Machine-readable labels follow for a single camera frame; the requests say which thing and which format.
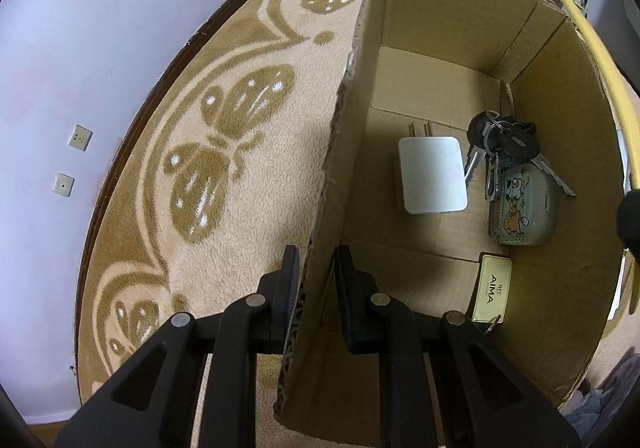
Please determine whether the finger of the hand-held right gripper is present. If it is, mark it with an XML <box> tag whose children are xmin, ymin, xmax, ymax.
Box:
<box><xmin>617</xmin><ymin>188</ymin><xmax>640</xmax><ymax>256</ymax></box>

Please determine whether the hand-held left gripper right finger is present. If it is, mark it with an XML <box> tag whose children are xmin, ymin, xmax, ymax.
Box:
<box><xmin>332</xmin><ymin>244</ymin><xmax>583</xmax><ymax>448</ymax></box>

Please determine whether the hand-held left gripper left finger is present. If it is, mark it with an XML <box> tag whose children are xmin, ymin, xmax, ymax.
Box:
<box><xmin>52</xmin><ymin>243</ymin><xmax>301</xmax><ymax>448</ymax></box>

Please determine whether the brown cardboard box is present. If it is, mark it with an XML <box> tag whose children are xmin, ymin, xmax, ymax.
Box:
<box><xmin>272</xmin><ymin>0</ymin><xmax>628</xmax><ymax>446</ymax></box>

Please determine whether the pale green cartoon case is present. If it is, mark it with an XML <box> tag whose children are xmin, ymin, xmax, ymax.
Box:
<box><xmin>488</xmin><ymin>165</ymin><xmax>558</xmax><ymax>246</ymax></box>

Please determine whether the bunch of black keys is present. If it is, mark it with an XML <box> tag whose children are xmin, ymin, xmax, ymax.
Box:
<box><xmin>465</xmin><ymin>111</ymin><xmax>576</xmax><ymax>201</ymax></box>

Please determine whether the white charger plug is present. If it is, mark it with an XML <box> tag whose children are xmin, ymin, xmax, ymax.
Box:
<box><xmin>397</xmin><ymin>121</ymin><xmax>469</xmax><ymax>215</ymax></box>

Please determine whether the gold key tag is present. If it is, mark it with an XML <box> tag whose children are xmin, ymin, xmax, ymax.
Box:
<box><xmin>471</xmin><ymin>252</ymin><xmax>512</xmax><ymax>324</ymax></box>

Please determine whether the yellow surfboard-shaped board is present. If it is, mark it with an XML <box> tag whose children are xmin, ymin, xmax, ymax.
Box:
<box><xmin>562</xmin><ymin>0</ymin><xmax>640</xmax><ymax>191</ymax></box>

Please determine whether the beige printed blanket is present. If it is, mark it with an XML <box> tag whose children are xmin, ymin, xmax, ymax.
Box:
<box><xmin>75</xmin><ymin>0</ymin><xmax>640</xmax><ymax>448</ymax></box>

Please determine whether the grey blue cloth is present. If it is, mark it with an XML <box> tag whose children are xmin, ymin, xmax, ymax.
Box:
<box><xmin>560</xmin><ymin>358</ymin><xmax>640</xmax><ymax>448</ymax></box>

